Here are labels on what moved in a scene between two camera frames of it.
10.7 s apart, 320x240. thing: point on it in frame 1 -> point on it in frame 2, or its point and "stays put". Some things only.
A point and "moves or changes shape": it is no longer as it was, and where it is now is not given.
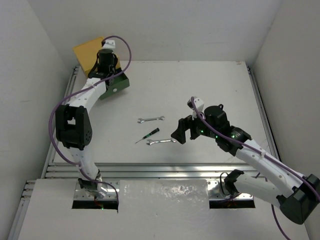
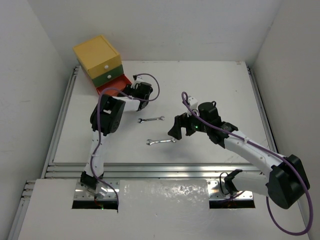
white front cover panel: (167, 209) stays put
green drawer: (119, 82) moves or changes shape
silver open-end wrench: (141, 120) stays put
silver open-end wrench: (150, 141) stays put
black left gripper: (110, 78) -> (130, 90)
